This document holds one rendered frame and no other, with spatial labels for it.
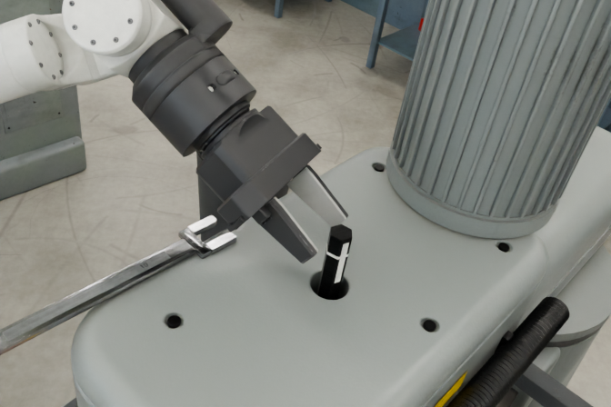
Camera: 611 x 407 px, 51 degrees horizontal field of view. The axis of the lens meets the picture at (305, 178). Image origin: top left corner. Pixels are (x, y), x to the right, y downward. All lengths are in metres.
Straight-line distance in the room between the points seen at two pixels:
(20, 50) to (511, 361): 0.56
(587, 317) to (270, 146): 0.76
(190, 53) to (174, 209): 2.98
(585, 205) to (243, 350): 0.66
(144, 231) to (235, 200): 2.87
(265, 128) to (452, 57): 0.19
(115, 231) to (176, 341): 2.85
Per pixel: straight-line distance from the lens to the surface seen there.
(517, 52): 0.59
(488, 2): 0.59
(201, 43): 0.56
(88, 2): 0.55
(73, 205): 3.57
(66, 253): 3.32
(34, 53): 0.60
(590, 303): 1.21
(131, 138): 4.02
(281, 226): 0.55
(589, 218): 1.07
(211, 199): 2.95
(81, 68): 0.64
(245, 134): 0.55
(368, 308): 0.60
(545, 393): 0.95
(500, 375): 0.71
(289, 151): 0.56
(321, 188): 0.58
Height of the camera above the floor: 2.34
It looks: 38 degrees down
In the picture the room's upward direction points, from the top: 9 degrees clockwise
